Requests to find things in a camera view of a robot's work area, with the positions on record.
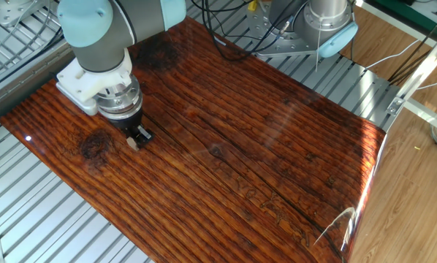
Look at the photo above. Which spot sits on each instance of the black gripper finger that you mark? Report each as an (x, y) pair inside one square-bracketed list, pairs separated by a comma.
[(129, 134), (144, 137)]

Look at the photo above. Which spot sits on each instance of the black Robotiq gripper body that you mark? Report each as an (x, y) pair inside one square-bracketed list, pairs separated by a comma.
[(128, 125)]

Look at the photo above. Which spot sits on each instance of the small wooden cube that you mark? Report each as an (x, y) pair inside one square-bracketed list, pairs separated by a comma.
[(132, 144)]

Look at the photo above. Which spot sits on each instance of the silver UR5 robot arm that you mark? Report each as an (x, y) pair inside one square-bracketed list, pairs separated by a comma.
[(101, 51)]

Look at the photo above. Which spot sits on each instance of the glossy wood grain table cover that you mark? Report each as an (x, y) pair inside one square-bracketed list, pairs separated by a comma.
[(204, 164)]

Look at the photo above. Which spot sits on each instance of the silver perforated mounting plate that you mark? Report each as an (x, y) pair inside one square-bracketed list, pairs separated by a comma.
[(6, 12)]

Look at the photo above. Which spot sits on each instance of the yellow connector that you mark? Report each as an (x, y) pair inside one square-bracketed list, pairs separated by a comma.
[(252, 5)]

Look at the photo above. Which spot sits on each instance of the white zip tie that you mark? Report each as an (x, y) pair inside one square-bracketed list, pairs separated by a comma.
[(318, 44)]

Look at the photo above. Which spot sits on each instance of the green topped desk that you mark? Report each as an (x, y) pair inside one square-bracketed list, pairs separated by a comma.
[(390, 7)]

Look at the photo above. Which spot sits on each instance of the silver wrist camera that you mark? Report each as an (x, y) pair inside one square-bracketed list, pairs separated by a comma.
[(79, 104)]

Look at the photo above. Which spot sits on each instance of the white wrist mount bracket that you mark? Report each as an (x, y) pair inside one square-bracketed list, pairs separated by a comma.
[(90, 85)]

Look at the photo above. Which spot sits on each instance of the grey aluminium rail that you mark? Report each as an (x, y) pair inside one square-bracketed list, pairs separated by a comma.
[(21, 84)]

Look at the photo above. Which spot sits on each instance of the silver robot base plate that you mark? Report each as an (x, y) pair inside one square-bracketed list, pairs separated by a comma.
[(273, 46)]

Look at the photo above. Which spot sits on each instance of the silver frame corner bracket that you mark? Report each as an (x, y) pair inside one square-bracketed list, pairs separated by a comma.
[(394, 106)]

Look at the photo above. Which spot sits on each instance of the aluminium frame crossbar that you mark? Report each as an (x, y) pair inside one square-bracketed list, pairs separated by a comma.
[(430, 117)]

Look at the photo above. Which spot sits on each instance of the aluminium frame post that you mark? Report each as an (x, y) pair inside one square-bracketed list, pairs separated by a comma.
[(423, 69)]

